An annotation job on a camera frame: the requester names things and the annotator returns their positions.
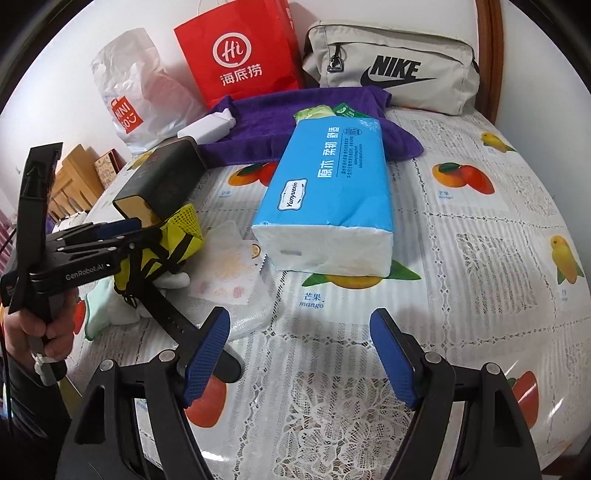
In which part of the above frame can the dark tin box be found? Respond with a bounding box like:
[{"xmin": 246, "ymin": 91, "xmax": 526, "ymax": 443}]
[{"xmin": 112, "ymin": 138, "xmax": 208, "ymax": 227}]

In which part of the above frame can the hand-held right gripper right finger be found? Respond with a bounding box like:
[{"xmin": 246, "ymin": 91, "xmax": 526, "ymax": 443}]
[{"xmin": 370, "ymin": 308, "xmax": 539, "ymax": 480}]

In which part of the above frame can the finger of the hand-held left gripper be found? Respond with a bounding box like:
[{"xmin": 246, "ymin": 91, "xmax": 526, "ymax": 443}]
[
  {"xmin": 55, "ymin": 228, "xmax": 163, "ymax": 268},
  {"xmin": 51, "ymin": 217, "xmax": 141, "ymax": 247}
]

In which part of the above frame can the person's left hand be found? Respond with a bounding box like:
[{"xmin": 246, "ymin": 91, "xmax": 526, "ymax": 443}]
[{"xmin": 2, "ymin": 288, "xmax": 79, "ymax": 370}]

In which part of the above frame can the person's left forearm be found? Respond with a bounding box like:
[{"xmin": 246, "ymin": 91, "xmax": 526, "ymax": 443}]
[{"xmin": 0, "ymin": 355, "xmax": 72, "ymax": 462}]

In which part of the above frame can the brown wooden door frame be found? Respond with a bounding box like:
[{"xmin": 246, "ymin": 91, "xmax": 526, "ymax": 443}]
[{"xmin": 475, "ymin": 0, "xmax": 504, "ymax": 125}]

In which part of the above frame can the grey sling bag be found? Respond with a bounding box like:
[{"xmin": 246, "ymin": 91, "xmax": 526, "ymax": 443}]
[{"xmin": 301, "ymin": 19, "xmax": 481, "ymax": 116}]

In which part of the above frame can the black watch strap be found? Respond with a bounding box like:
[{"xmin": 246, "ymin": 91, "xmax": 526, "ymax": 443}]
[{"xmin": 122, "ymin": 272, "xmax": 243, "ymax": 383}]

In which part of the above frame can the yellow mesh pouch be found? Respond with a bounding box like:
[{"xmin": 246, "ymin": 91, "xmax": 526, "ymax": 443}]
[{"xmin": 113, "ymin": 203, "xmax": 205, "ymax": 296}]

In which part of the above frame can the green wet wipe packet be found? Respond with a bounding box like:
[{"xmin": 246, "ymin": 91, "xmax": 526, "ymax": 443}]
[{"xmin": 333, "ymin": 102, "xmax": 370, "ymax": 120}]

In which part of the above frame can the blue tissue pack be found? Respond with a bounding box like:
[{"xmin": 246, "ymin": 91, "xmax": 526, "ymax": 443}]
[{"xmin": 252, "ymin": 117, "xmax": 395, "ymax": 278}]

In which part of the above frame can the brown patterned box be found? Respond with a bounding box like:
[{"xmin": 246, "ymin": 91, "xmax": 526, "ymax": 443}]
[{"xmin": 93, "ymin": 154, "xmax": 127, "ymax": 190}]

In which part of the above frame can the wooden headboard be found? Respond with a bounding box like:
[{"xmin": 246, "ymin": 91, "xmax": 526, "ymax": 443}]
[{"xmin": 46, "ymin": 144, "xmax": 105, "ymax": 222}]

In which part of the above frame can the purple towel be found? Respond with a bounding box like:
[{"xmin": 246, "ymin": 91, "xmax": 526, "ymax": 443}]
[{"xmin": 198, "ymin": 86, "xmax": 424, "ymax": 168}]

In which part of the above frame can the white small box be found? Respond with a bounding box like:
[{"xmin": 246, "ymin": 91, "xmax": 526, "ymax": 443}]
[{"xmin": 178, "ymin": 111, "xmax": 237, "ymax": 145}]

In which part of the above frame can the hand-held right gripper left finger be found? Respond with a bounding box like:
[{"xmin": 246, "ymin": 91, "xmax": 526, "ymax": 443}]
[{"xmin": 58, "ymin": 307, "xmax": 232, "ymax": 480}]

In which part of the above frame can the clear plastic packet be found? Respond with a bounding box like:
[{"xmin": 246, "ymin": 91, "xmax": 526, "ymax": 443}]
[{"xmin": 222, "ymin": 272, "xmax": 278, "ymax": 340}]

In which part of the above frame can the white plastic shopping bag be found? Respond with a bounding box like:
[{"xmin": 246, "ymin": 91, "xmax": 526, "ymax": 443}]
[{"xmin": 90, "ymin": 28, "xmax": 208, "ymax": 155}]

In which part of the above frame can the mint green cloth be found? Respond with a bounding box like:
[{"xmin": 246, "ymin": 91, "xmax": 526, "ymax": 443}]
[{"xmin": 85, "ymin": 281, "xmax": 123, "ymax": 340}]

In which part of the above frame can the light green tissue pack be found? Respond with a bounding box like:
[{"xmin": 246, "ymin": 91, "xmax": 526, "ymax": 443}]
[{"xmin": 294, "ymin": 105, "xmax": 335, "ymax": 123}]

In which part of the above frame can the fruit printed tablecloth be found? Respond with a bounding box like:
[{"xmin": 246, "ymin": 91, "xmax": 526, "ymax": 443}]
[{"xmin": 60, "ymin": 108, "xmax": 591, "ymax": 480}]

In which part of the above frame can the red paper bag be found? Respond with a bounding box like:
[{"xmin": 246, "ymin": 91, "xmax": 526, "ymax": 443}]
[{"xmin": 173, "ymin": 0, "xmax": 305, "ymax": 109}]

